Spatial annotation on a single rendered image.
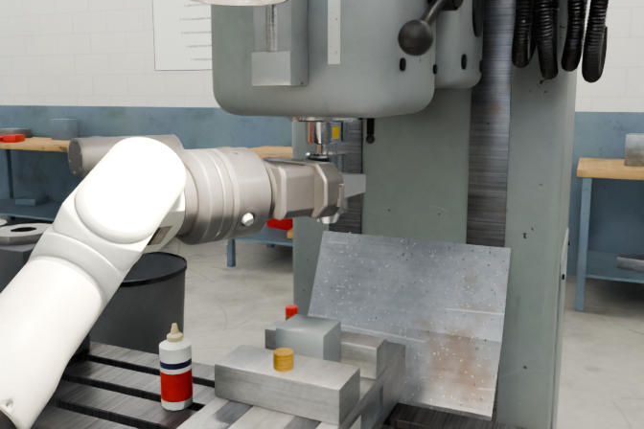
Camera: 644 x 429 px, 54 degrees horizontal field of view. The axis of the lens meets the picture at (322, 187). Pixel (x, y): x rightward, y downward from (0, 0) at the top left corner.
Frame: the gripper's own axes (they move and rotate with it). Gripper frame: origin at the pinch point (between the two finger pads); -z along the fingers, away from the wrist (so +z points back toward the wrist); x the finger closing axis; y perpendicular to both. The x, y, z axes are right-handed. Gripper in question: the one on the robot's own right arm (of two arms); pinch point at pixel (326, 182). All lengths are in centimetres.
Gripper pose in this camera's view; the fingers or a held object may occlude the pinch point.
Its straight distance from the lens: 69.4
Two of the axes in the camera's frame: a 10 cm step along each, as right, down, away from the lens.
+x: -6.7, -1.1, 7.4
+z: -7.5, 0.8, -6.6
